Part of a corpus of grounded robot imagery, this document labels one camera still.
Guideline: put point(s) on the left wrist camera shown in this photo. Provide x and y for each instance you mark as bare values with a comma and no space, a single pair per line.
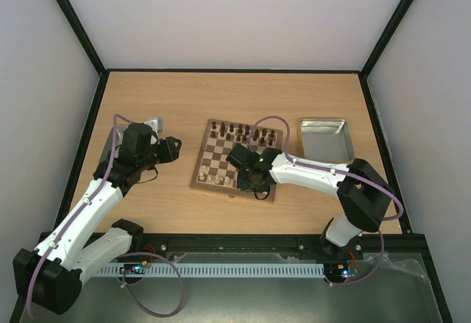
156,123

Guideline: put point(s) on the wooden chess board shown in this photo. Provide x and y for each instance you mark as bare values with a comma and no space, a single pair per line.
220,176

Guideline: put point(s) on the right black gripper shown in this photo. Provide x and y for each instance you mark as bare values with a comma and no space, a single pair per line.
249,180

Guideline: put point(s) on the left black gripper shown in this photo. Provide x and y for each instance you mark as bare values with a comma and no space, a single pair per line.
171,152

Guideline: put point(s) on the metal tray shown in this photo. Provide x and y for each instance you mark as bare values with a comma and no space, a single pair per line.
325,140
107,147

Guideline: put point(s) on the right metal tray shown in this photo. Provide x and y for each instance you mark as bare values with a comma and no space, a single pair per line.
325,140

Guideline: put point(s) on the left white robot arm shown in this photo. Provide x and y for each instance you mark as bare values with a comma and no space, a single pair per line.
53,273

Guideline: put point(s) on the slotted white cable duct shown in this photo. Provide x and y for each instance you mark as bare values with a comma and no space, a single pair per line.
216,270

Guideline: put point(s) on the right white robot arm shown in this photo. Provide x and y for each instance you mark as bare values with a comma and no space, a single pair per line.
363,194

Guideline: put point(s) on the left metal tray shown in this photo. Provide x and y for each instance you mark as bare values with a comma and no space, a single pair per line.
107,147

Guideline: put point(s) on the black cage frame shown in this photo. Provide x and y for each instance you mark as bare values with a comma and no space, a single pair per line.
385,37

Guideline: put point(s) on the black mounting rail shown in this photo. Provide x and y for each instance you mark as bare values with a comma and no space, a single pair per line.
304,246

